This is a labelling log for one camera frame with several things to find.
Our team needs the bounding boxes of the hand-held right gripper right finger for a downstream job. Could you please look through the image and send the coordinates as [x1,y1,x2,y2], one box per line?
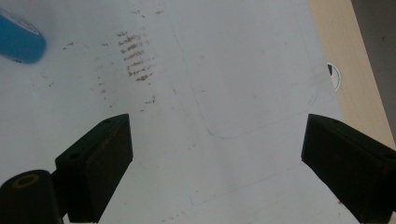
[301,113,396,224]

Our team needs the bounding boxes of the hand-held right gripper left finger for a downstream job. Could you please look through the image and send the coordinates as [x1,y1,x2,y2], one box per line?
[55,113,134,224]

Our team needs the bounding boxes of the blue plastic bottle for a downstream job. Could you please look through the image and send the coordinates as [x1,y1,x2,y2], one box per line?
[0,8,48,64]

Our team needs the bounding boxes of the white table mat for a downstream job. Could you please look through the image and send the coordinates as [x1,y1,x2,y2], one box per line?
[0,0,362,224]

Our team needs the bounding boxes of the round table cable grommet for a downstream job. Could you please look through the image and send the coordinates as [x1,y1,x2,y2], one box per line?
[326,61,342,91]

